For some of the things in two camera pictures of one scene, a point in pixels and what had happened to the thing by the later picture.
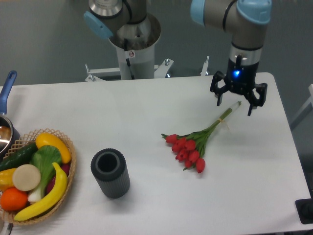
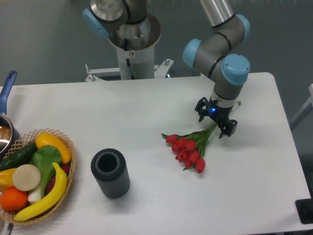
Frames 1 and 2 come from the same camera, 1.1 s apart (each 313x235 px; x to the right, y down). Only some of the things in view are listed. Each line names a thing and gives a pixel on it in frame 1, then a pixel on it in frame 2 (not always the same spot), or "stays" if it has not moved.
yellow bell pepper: x=6 y=180 stays
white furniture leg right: x=304 y=111 stays
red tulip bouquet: x=189 y=148 stays
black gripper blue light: x=240 y=79 → x=219 y=114
